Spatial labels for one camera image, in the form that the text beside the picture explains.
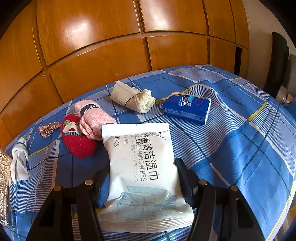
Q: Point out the blue tissue pack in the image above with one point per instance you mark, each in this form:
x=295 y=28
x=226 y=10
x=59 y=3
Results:
x=187 y=107

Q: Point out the cream mesh towel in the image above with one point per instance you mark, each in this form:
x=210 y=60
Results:
x=132 y=98

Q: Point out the white wet wipes pack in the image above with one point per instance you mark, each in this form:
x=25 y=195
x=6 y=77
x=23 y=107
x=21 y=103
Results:
x=144 y=187

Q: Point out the pink fluffy towel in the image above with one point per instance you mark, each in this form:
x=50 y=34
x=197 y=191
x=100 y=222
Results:
x=92 y=118

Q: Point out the dark chair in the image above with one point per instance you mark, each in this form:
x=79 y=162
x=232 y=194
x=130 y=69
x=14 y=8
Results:
x=280 y=81

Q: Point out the gold ornate tissue box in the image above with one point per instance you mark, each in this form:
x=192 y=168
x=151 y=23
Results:
x=4 y=187

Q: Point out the red christmas sock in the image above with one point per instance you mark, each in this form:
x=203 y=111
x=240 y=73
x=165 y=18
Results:
x=75 y=141

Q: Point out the beige hair scrunchie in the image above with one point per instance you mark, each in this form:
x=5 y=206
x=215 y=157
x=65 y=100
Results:
x=46 y=130

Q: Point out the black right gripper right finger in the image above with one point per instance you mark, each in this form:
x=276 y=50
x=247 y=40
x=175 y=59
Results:
x=225 y=207

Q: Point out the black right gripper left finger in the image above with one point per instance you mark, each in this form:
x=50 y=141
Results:
x=54 y=219

